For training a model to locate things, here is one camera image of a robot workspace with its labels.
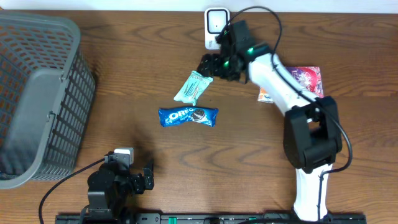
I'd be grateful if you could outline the teal snack packet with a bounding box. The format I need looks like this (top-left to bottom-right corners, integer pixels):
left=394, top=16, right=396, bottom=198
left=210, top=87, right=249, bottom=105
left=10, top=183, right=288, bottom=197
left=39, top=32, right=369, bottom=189
left=174, top=70, right=213, bottom=106

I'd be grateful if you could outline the small orange snack box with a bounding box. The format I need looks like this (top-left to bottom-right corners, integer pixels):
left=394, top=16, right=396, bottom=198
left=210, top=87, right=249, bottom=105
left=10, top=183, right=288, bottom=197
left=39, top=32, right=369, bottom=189
left=257, top=88, right=274, bottom=103

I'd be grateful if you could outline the blue Oreo cookie pack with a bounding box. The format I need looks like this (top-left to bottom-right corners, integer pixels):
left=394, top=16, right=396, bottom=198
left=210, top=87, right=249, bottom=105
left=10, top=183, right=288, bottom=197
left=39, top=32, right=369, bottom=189
left=158, top=106, right=218, bottom=127

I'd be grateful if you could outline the purple red snack bag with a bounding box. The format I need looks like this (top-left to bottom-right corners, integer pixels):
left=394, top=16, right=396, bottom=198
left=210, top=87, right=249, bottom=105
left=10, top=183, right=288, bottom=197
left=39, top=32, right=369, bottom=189
left=286, top=67, right=324, bottom=98

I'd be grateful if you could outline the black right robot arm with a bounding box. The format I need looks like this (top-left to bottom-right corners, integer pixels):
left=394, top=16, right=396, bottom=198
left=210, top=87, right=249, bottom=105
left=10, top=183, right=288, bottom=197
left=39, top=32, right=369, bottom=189
left=197, top=21, right=343, bottom=222

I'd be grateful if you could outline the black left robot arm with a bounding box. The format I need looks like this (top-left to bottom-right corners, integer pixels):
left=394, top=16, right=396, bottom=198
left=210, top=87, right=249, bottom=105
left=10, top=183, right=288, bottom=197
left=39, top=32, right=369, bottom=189
left=78, top=150, right=154, bottom=223

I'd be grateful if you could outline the grey plastic mesh basket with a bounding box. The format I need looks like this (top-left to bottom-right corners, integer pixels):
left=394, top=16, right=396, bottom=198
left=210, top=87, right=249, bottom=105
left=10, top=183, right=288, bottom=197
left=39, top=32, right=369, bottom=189
left=1, top=11, right=96, bottom=189

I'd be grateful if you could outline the black left camera cable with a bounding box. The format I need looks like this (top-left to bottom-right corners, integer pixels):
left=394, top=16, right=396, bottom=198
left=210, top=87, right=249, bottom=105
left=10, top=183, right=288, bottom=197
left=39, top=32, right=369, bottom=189
left=38, top=157, right=106, bottom=224

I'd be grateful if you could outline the black camera cable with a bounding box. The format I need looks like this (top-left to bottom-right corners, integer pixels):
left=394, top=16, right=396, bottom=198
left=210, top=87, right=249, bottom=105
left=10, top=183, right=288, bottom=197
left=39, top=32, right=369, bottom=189
left=38, top=157, right=106, bottom=224
left=222, top=6, right=354, bottom=223

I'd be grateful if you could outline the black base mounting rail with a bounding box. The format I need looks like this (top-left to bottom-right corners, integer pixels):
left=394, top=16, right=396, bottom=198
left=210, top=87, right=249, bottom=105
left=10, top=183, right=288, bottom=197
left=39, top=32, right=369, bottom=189
left=55, top=212, right=368, bottom=224

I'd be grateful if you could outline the black right camera cable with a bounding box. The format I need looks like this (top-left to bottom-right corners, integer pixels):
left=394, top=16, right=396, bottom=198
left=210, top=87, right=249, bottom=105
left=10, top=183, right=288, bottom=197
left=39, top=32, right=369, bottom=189
left=222, top=6, right=354, bottom=223

